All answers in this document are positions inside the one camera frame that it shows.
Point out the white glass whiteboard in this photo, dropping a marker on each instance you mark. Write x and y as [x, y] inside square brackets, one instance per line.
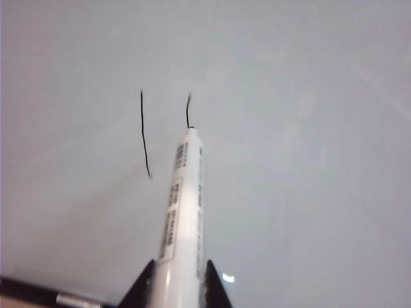
[289, 128]

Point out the white marker pen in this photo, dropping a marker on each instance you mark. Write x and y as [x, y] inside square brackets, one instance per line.
[186, 192]

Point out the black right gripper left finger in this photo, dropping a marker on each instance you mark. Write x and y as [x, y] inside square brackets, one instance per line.
[141, 288]

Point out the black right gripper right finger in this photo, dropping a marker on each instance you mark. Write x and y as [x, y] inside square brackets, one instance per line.
[215, 288]

